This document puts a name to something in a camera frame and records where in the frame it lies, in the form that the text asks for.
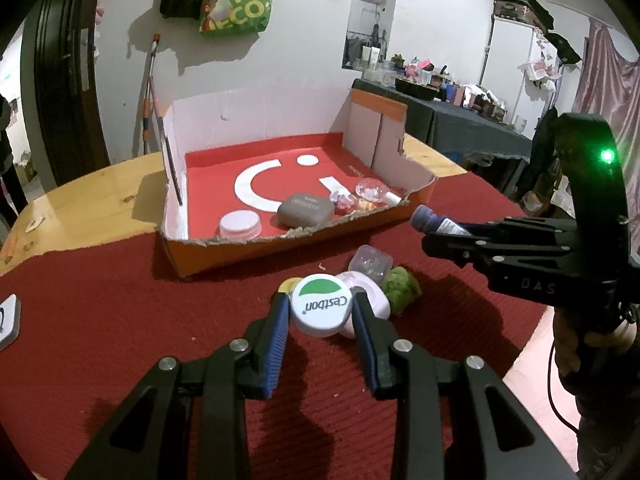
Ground dark blue bottle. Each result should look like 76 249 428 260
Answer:
410 205 471 236

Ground green fuzzy ball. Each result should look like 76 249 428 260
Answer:
381 266 422 315

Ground pink My Melody compact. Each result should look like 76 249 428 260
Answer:
334 271 390 339

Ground small pink toy figure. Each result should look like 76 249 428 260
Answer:
331 191 358 216

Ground white green Cestbon cap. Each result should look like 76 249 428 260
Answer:
291 273 354 338

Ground grey eye shadow case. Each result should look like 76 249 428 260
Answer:
277 193 335 229

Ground pink curtain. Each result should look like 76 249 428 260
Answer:
572 18 640 249

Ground dark cloth side table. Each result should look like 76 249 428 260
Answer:
352 78 532 162

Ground clear round bottle white cap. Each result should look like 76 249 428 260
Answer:
355 178 401 206

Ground white cabinet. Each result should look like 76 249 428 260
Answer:
480 0 547 124

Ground red knitted table cloth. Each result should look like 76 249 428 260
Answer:
0 171 549 480

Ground pink round jar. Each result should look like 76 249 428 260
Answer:
219 209 262 240

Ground white square device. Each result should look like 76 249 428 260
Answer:
0 294 22 350

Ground red cardboard box tray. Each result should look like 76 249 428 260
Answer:
157 86 437 278

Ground person in black clothes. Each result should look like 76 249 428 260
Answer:
0 96 28 230

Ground green shopping bag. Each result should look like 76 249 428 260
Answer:
200 0 272 37

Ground dark wooden door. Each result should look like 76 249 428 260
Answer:
21 0 110 192

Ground orange white mop handle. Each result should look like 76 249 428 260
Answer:
141 34 160 155

